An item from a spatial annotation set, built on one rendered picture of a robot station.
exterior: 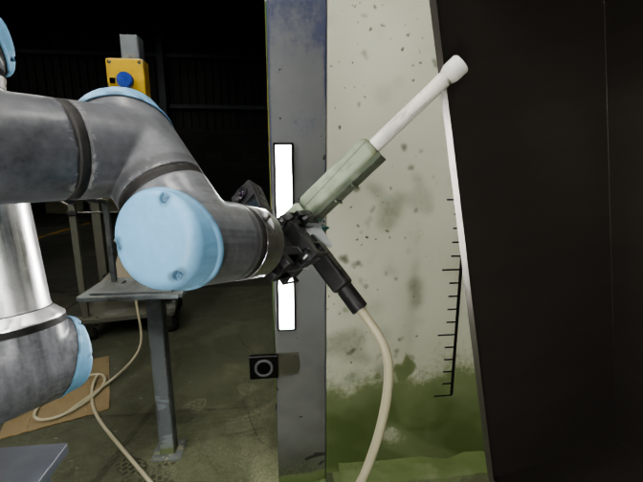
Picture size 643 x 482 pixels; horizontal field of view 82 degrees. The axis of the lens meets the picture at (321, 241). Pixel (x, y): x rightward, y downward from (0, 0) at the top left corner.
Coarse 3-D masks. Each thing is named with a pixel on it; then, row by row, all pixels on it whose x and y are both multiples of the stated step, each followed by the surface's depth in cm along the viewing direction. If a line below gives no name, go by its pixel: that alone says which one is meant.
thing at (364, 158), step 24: (456, 72) 55; (432, 96) 57; (408, 120) 58; (360, 144) 59; (384, 144) 60; (336, 168) 61; (360, 168) 59; (312, 192) 63; (336, 192) 61; (312, 264) 64; (336, 264) 63; (336, 288) 62
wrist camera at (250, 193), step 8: (248, 184) 56; (240, 192) 55; (248, 192) 55; (256, 192) 54; (232, 200) 57; (240, 200) 55; (248, 200) 54; (256, 200) 53; (264, 200) 54; (264, 208) 52
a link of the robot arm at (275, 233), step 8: (256, 208) 44; (264, 216) 43; (272, 216) 45; (264, 224) 42; (272, 224) 44; (272, 232) 43; (280, 232) 45; (272, 240) 42; (280, 240) 44; (272, 248) 42; (280, 248) 44; (272, 256) 43; (280, 256) 45; (264, 264) 42; (272, 264) 44; (256, 272) 42; (264, 272) 44; (240, 280) 43
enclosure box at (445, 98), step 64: (448, 0) 67; (512, 0) 68; (576, 0) 70; (640, 0) 65; (512, 64) 71; (576, 64) 73; (640, 64) 67; (448, 128) 70; (512, 128) 73; (576, 128) 75; (640, 128) 70; (512, 192) 76; (576, 192) 78; (640, 192) 73; (512, 256) 79; (576, 256) 81; (640, 256) 76; (512, 320) 82; (576, 320) 84; (640, 320) 79; (512, 384) 85; (576, 384) 88; (640, 384) 83; (512, 448) 89; (576, 448) 92; (640, 448) 87
